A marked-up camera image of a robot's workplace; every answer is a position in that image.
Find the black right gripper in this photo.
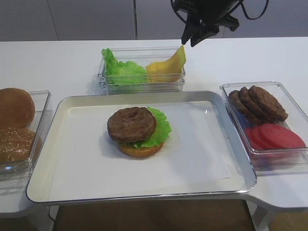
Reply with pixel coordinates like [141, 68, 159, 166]
[172, 0, 241, 47]

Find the yellow cheese slice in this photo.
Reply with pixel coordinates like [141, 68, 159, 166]
[146, 45, 186, 77]

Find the yellow cheese stack in box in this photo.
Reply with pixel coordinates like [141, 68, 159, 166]
[147, 70, 182, 83]

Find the clear box with lettuce cheese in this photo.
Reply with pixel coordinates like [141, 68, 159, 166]
[98, 46, 186, 95]

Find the green lettuce leaf in box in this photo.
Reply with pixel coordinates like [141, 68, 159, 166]
[102, 48, 148, 85]

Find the green lettuce on burger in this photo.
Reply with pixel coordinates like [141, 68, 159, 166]
[119, 106, 172, 149]

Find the brown patty back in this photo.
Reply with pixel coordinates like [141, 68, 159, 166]
[228, 90, 261, 125]

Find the brown patty middle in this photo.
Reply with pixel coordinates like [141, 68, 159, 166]
[239, 87, 272, 123]

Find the brown patty front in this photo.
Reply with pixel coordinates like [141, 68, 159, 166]
[248, 85, 288, 122]

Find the brown patty on burger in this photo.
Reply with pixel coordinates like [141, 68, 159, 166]
[107, 107, 156, 143]

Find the red tomato slice back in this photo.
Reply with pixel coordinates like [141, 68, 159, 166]
[244, 128, 263, 150]

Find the red tomato slice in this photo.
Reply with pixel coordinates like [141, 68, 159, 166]
[244, 128, 263, 150]
[259, 124, 306, 149]
[251, 126, 273, 150]

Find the red tomato slice middle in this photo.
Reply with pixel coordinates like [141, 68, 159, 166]
[251, 126, 273, 150]

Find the clear box with patties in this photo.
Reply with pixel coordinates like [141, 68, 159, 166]
[220, 81, 308, 169]

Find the bottom bun on tray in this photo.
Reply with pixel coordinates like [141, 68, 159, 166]
[119, 142, 164, 158]

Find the red tomato slice front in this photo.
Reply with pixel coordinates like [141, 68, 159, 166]
[259, 124, 306, 149]

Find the silver metal tray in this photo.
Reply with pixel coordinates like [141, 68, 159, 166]
[26, 91, 257, 205]

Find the white paper sheet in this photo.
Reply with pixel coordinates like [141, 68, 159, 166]
[50, 102, 235, 201]

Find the clear box with buns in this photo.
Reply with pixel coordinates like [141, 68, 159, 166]
[0, 91, 52, 181]

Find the plain brown bun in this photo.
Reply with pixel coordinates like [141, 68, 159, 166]
[0, 88, 35, 128]

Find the sesame bun top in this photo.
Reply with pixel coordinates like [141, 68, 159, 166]
[0, 127, 35, 163]

